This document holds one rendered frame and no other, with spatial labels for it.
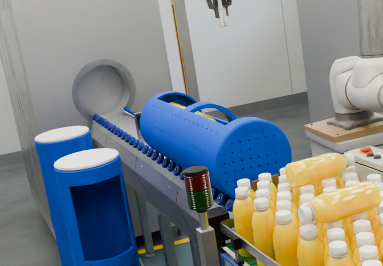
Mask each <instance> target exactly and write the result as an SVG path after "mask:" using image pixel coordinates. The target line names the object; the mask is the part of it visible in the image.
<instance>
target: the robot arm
mask: <svg viewBox="0 0 383 266"><path fill-rule="evenodd" d="M206 2H207V5H208V7H209V9H213V10H214V12H215V17H216V18H218V21H219V27H224V26H228V22H227V17H228V16H229V12H228V9H227V8H228V7H229V6H230V5H231V4H232V0H227V1H226V0H221V2H222V7H223V8H221V9H219V8H218V0H213V2H212V1H211V0H206ZM221 12H222V13H221ZM357 15H358V34H359V44H360V57H358V56H349V57H346V58H341V59H337V60H335V62H334V63H333V64H332V67H331V71H330V76H329V82H330V88H331V96H332V102H333V106H334V109H335V118H333V119H330V120H328V121H327V125H333V126H336V127H339V128H343V129H344V130H352V129H354V128H358V127H361V126H364V125H368V124H372V123H375V122H379V121H383V116H380V115H377V114H374V112H383V0H357ZM222 18H223V19H222Z"/></svg>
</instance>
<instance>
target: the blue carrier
mask: <svg viewBox="0 0 383 266"><path fill-rule="evenodd" d="M171 102H174V103H178V104H180V105H183V106H185V107H186V108H185V109H182V108H180V107H177V106H175V105H172V104H170V103H171ZM205 108H215V109H217V110H219V111H221V112H222V113H223V114H224V115H225V116H226V118H227V119H228V121H229V122H227V121H223V120H221V119H218V118H216V117H213V116H212V117H213V118H214V119H215V120H216V121H213V120H211V119H208V118H206V117H203V116H200V115H198V114H195V112H196V111H199V112H201V113H202V109H205ZM140 132H141V135H142V137H143V139H144V141H145V142H146V143H147V144H148V145H149V146H150V147H151V148H152V149H154V150H155V151H157V152H159V153H160V154H162V155H164V156H165V157H166V158H168V159H170V160H171V161H173V162H175V163H176V164H178V165H180V166H181V167H183V168H184V169H187V168H189V167H192V166H206V167H207V168H208V171H209V176H210V183H211V185H212V186H213V187H215V188H216V189H218V190H219V191H221V192H223V193H224V194H226V195H228V196H229V197H230V198H233V199H235V196H236V194H235V189H236V188H238V185H237V181H238V180H240V179H249V180H250V186H251V181H253V180H256V179H259V177H258V175H259V174H262V173H270V174H271V175H274V174H279V176H280V169H281V168H284V167H286V165H287V164H288V163H291V162H292V153H291V147H290V143H289V141H288V139H287V137H286V135H285V134H284V132H283V131H282V130H281V129H280V128H279V127H278V126H276V125H275V124H273V123H271V122H269V121H266V120H263V119H260V118H257V117H242V118H238V119H237V118H236V117H235V116H234V115H233V113H232V112H231V111H229V110H228V109H227V108H225V107H223V106H220V105H217V104H214V103H209V102H199V103H197V102H196V101H195V100H194V99H193V98H191V97H190V96H188V95H186V94H184V93H181V92H176V91H166V92H161V93H159V94H157V95H155V96H153V97H152V98H151V99H150V100H149V101H148V102H147V103H146V105H145V106H144V108H143V110H142V112H141V116H140Z"/></svg>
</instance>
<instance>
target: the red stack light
mask: <svg viewBox="0 0 383 266"><path fill-rule="evenodd" d="M184 182H185V189H186V190H187V191H189V192H199V191H204V190H207V189H208V188H210V186H211V183H210V176H209V171H207V173H205V174H203V175H199V176H195V177H188V176H185V175H184Z"/></svg>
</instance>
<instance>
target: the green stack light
mask: <svg viewBox="0 0 383 266"><path fill-rule="evenodd" d="M186 195H187V199H188V206H189V209H190V210H192V211H203V210H207V209H209V208H211V207H213V205H214V202H213V195H212V190H211V187H210V188H208V189H207V190H204V191H199V192H189V191H187V190H186Z"/></svg>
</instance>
